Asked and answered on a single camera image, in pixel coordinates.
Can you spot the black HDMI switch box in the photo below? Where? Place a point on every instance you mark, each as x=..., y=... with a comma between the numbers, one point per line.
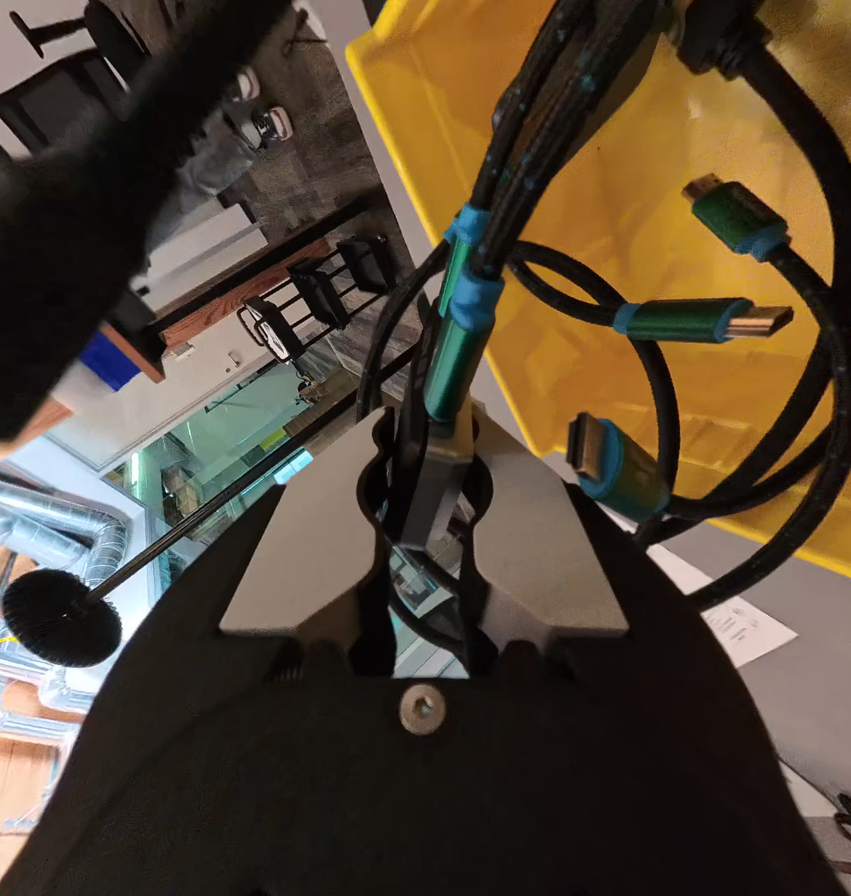
x=432, y=490

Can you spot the silver ventilation duct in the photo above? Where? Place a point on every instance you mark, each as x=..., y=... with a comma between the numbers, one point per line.
x=82, y=532

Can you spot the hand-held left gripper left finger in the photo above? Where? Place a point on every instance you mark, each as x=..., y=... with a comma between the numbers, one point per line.
x=292, y=560

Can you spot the large yellow plastic bin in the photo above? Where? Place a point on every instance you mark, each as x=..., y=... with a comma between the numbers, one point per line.
x=607, y=210

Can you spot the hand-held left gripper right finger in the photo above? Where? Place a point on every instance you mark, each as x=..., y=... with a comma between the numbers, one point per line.
x=558, y=560

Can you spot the black shelf rack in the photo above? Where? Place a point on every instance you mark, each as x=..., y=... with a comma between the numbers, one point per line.
x=313, y=294

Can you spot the black office chair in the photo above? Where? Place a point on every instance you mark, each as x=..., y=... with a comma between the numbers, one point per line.
x=110, y=28

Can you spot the brown wooden post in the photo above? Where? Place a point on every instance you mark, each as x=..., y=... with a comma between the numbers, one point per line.
x=243, y=294

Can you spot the printed paper sheet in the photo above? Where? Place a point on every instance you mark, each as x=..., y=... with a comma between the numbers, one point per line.
x=754, y=630

